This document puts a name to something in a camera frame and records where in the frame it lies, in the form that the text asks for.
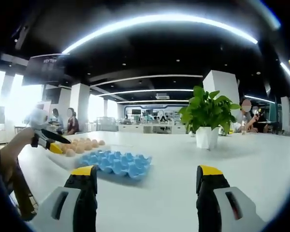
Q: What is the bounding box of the green plant in white pot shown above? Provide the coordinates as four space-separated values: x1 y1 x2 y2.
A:
177 85 243 150

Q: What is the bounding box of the blue egg tray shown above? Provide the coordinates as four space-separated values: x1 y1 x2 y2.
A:
76 149 153 182

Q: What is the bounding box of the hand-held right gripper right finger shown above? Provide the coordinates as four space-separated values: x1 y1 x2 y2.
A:
196 165 266 232

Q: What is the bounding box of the dark hanging screen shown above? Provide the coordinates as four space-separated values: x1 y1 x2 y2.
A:
21 54 66 87

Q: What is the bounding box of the long curved ceiling light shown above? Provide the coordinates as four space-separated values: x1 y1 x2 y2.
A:
61 14 259 54

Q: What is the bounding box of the white flat tray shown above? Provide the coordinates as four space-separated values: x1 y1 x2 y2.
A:
46 144 107 170

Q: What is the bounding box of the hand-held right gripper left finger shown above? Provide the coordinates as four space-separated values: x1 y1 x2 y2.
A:
30 165 99 232

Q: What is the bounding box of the white table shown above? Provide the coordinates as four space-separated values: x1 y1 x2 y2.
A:
14 130 290 232

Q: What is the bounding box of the white background counter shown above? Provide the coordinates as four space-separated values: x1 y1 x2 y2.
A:
117 123 187 135

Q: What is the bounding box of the glass display case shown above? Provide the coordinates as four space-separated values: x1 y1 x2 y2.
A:
96 116 119 132

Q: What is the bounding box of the dark chair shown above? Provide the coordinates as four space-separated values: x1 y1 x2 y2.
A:
4 159 38 221

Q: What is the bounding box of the group of brown eggs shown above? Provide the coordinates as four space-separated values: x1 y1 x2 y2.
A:
59 137 106 158

